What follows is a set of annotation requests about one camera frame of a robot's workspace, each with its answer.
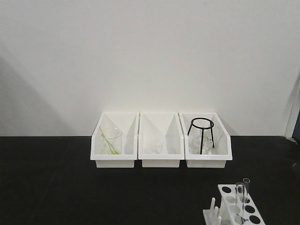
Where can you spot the clear glass test tube front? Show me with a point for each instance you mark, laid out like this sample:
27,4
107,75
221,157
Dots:
240,198

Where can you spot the clear glass test tube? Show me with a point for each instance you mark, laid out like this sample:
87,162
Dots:
240,198
246,183

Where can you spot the clear glass test tube rear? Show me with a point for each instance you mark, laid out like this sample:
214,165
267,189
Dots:
246,183

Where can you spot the white test tube rack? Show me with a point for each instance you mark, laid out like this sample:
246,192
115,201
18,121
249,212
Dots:
225,214

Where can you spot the middle white storage bin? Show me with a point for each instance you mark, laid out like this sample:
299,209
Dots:
167,127

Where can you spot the white storage bin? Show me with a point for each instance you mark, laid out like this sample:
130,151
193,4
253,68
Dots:
114,142
222,151
167,127

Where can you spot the small glass beaker middle bin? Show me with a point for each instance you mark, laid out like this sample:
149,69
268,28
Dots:
156,146

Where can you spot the glass beaker in left bin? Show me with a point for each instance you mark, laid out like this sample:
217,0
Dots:
114,140

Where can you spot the left white storage bin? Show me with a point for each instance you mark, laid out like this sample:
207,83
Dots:
114,142

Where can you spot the yellow green stirring stick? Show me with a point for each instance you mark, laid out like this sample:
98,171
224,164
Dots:
106,139

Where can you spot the right white storage bin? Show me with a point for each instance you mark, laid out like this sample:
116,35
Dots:
222,151

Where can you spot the glass flask in right bin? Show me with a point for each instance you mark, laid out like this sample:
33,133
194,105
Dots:
202,144

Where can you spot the black wire tripod stand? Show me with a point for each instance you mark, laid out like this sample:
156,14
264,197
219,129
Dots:
198,125

